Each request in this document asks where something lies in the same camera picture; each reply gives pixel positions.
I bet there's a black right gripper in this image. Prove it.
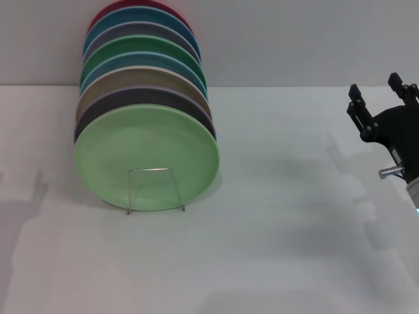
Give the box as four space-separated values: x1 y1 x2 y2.
346 72 419 184

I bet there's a teal blue plate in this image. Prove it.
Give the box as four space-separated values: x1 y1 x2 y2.
82 6 201 61

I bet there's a light green plate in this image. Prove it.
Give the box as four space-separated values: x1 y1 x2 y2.
73 103 221 212

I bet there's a dark red plate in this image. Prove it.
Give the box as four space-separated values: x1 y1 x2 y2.
86 0 196 37

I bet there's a light blue plate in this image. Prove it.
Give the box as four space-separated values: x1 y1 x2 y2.
78 50 210 103

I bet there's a dark green plate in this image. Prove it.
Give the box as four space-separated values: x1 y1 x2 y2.
79 35 208 90

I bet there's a purple plate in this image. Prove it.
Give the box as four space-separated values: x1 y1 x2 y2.
73 86 217 144

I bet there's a metal wire plate rack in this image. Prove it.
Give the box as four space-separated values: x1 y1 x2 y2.
126 167 187 216

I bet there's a grey lavender plate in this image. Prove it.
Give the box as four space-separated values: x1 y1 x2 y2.
82 22 202 67

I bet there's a beige plate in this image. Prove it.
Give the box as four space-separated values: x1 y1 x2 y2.
75 65 213 122

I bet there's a silver cable connector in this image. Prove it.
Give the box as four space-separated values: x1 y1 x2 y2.
378 165 405 179

